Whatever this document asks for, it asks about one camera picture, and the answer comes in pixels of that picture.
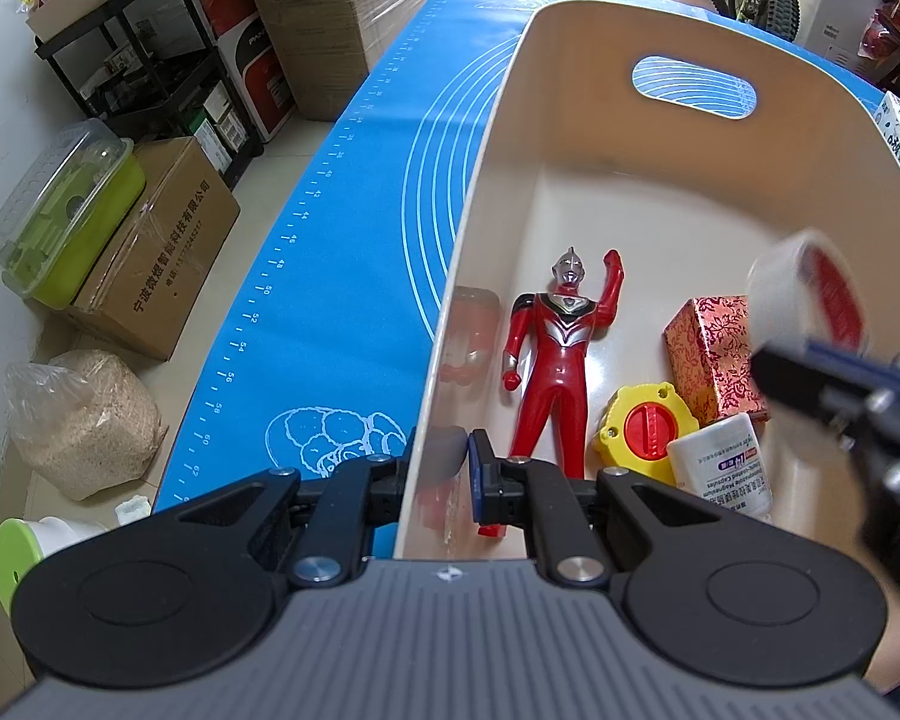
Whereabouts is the clear bag of wood pellets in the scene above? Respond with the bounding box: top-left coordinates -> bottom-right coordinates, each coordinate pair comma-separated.
3,348 -> 170,503

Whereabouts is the large taped cardboard box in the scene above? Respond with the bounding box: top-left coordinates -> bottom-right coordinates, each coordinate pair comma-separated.
232,0 -> 433,122

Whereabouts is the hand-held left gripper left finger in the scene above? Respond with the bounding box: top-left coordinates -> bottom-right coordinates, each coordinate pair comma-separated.
176,427 -> 421,588

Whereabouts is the red white appliance box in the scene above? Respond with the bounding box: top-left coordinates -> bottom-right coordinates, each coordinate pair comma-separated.
187,0 -> 298,144

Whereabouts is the blue silicone baking mat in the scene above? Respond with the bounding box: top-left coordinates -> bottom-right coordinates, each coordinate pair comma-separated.
153,0 -> 890,515

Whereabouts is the white pill bottle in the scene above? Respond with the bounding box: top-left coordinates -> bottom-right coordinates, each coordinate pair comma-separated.
665,412 -> 774,521

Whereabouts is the beige plastic storage bin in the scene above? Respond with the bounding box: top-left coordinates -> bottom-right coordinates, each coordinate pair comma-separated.
393,1 -> 900,563

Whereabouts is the red silver action figure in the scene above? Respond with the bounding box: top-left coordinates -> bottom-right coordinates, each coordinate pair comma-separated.
476,246 -> 626,539

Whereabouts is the white refrigerator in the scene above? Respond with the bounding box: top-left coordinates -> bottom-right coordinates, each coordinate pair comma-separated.
802,0 -> 883,81

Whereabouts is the black metal cart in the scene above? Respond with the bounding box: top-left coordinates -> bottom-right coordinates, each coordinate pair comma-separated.
33,0 -> 264,190

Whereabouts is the dark wooden sideboard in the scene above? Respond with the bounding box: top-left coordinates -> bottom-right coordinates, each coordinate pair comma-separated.
859,7 -> 900,92

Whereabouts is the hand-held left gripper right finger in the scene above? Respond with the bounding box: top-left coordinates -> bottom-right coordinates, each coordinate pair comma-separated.
468,428 -> 730,587

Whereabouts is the yellow toy with red knob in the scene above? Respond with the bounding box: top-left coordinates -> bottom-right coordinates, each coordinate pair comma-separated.
592,382 -> 699,486

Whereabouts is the printed cardboard box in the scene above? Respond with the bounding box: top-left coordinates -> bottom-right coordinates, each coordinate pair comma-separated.
70,136 -> 242,363

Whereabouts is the green white cup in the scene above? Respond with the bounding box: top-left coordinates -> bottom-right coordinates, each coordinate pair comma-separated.
0,515 -> 114,617

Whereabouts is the green container clear lid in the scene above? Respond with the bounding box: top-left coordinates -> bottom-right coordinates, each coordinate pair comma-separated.
0,118 -> 148,311

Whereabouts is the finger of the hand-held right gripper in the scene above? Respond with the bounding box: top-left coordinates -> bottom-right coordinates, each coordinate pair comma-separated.
750,337 -> 900,518

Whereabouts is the red patterned gift box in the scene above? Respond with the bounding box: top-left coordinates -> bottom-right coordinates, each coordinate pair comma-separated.
663,295 -> 770,425

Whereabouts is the clear tape roll red core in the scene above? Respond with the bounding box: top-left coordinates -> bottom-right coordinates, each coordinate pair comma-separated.
745,229 -> 872,361

